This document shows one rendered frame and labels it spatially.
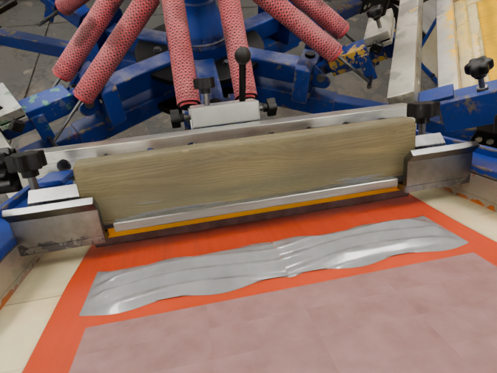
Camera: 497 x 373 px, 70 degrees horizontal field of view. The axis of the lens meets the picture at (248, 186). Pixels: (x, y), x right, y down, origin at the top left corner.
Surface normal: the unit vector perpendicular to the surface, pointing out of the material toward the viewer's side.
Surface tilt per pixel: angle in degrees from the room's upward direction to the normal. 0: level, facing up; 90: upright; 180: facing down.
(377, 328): 32
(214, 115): 58
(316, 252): 8
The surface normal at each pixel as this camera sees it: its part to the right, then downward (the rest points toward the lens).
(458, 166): 0.18, 0.29
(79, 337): -0.10, -0.94
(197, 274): -0.04, -0.63
